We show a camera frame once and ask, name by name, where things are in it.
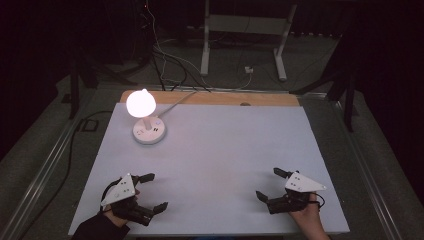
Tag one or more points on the wooden table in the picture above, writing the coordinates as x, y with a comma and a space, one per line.
216, 98

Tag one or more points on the white metal stand frame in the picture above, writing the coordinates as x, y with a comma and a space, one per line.
243, 24

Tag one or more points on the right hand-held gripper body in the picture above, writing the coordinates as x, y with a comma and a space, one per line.
301, 183

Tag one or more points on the metal floor rail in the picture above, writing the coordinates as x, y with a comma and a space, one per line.
40, 173
363, 166

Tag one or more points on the person's right hand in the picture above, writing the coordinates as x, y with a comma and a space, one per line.
310, 216

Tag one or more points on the black stand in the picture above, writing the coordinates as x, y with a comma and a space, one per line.
75, 86
348, 100

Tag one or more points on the white table lamp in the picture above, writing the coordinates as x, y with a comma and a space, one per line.
148, 133

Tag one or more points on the white plug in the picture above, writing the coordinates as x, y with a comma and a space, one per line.
248, 69

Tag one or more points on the white table cover sheet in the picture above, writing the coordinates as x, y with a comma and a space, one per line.
216, 160

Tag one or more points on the person's left hand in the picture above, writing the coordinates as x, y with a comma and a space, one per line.
116, 218

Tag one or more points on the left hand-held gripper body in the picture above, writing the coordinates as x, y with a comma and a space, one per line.
123, 191

